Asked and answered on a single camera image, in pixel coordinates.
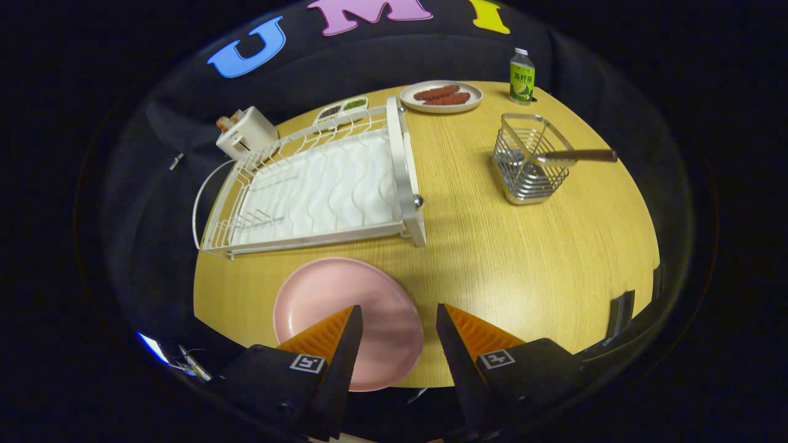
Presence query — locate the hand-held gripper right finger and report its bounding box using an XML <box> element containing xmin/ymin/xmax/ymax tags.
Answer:
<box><xmin>435</xmin><ymin>303</ymin><xmax>585</xmax><ymax>442</ymax></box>

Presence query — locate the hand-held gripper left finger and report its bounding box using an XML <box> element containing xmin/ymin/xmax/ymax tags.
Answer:
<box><xmin>209</xmin><ymin>305</ymin><xmax>364</xmax><ymax>442</ymax></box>

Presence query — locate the white divided tray of beans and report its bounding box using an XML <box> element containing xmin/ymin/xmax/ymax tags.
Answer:
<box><xmin>315</xmin><ymin>97</ymin><xmax>369</xmax><ymax>124</ymax></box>

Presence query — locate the cream plate with meat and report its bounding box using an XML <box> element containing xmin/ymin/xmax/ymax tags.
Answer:
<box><xmin>400</xmin><ymin>80</ymin><xmax>484</xmax><ymax>114</ymax></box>

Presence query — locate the pink plate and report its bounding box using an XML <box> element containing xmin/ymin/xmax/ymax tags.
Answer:
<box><xmin>273</xmin><ymin>257</ymin><xmax>425</xmax><ymax>393</ymax></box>

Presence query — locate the white wire dish rack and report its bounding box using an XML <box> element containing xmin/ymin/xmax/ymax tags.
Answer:
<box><xmin>192</xmin><ymin>95</ymin><xmax>427</xmax><ymax>260</ymax></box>

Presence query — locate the metal wire basket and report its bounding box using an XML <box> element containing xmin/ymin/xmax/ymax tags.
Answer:
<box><xmin>493</xmin><ymin>113</ymin><xmax>577</xmax><ymax>206</ymax></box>

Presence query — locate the green label drink bottle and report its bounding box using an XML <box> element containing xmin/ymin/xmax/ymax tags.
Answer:
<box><xmin>509</xmin><ymin>48</ymin><xmax>536</xmax><ymax>106</ymax></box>

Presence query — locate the computer monitor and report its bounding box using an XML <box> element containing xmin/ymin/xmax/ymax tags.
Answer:
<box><xmin>137</xmin><ymin>332</ymin><xmax>172</xmax><ymax>365</ymax></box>

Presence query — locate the white toaster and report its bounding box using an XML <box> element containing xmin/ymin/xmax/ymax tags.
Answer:
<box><xmin>215</xmin><ymin>106</ymin><xmax>279</xmax><ymax>162</ymax></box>

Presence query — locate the spoon with brown handle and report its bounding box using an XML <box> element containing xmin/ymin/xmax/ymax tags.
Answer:
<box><xmin>534</xmin><ymin>149</ymin><xmax>619</xmax><ymax>166</ymax></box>

